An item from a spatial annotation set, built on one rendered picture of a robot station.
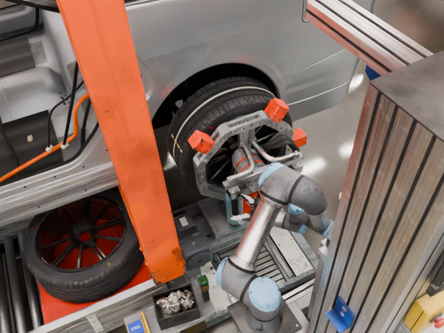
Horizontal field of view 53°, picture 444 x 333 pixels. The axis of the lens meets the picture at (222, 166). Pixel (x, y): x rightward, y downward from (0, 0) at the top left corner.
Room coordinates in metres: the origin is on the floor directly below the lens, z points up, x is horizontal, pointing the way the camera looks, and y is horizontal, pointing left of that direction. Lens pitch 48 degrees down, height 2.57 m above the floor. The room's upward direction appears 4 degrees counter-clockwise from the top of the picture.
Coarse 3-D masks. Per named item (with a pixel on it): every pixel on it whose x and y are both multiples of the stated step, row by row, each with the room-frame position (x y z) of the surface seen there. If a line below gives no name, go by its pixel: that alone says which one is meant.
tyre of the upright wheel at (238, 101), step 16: (224, 80) 1.82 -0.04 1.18; (240, 80) 1.83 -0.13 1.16; (256, 80) 1.89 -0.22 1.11; (192, 96) 1.76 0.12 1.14; (208, 96) 1.72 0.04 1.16; (224, 96) 1.69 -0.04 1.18; (240, 96) 1.69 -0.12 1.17; (256, 96) 1.70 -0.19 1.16; (272, 96) 1.77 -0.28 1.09; (176, 112) 1.73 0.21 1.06; (208, 112) 1.62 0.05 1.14; (224, 112) 1.60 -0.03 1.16; (240, 112) 1.63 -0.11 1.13; (288, 112) 1.74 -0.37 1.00; (176, 128) 1.66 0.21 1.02; (192, 128) 1.58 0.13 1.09; (208, 128) 1.56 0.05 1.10; (176, 144) 1.60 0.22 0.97; (176, 160) 1.57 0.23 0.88; (192, 160) 1.53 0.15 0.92; (192, 176) 1.52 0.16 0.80
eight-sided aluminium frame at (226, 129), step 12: (240, 120) 1.58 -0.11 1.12; (252, 120) 1.57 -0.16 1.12; (264, 120) 1.58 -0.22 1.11; (216, 132) 1.54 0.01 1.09; (228, 132) 1.51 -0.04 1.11; (288, 132) 1.63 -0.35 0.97; (216, 144) 1.49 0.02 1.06; (204, 156) 1.47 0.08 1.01; (204, 168) 1.46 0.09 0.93; (204, 180) 1.46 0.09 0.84; (204, 192) 1.45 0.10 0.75; (216, 192) 1.48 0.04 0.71; (252, 192) 1.56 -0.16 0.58
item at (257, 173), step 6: (300, 156) 1.45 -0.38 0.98; (282, 162) 1.42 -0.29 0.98; (288, 162) 1.41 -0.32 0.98; (294, 162) 1.43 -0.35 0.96; (258, 168) 1.38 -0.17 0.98; (264, 168) 1.38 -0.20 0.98; (252, 174) 1.35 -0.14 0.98; (258, 174) 1.36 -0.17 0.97; (240, 180) 1.32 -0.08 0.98; (246, 180) 1.33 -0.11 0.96; (222, 186) 1.31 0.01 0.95; (228, 186) 1.30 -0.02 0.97; (234, 186) 1.31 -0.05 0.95
